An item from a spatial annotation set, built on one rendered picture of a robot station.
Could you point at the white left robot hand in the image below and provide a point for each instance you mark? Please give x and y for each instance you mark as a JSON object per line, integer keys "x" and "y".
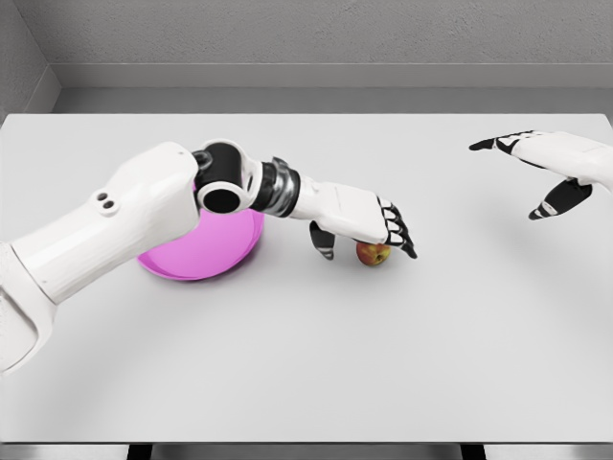
{"x": 352, "y": 211}

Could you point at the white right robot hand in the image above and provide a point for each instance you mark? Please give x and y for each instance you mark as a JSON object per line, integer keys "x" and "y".
{"x": 560, "y": 153}

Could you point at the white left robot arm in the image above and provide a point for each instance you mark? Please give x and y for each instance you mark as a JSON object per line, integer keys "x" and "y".
{"x": 120, "y": 211}

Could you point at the red yellow apple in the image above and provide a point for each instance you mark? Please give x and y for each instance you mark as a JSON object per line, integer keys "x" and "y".
{"x": 372, "y": 253}

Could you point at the pink round plate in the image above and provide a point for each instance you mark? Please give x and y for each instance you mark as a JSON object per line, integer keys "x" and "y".
{"x": 211, "y": 249}

